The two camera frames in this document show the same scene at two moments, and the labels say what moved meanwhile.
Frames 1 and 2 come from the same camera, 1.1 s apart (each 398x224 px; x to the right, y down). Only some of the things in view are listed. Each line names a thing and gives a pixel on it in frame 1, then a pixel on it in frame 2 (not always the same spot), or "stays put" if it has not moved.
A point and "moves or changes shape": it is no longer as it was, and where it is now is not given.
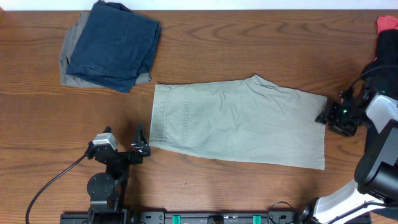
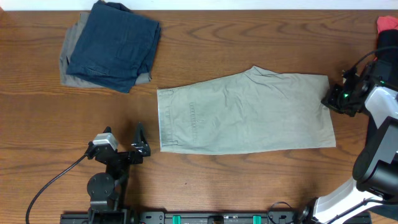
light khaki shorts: (245, 119) moves or changes shape
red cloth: (386, 22) stays put
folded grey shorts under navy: (72, 35) stays put
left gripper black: (140, 152) stays put
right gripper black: (328, 114) → (329, 100)
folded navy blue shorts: (116, 46) stays put
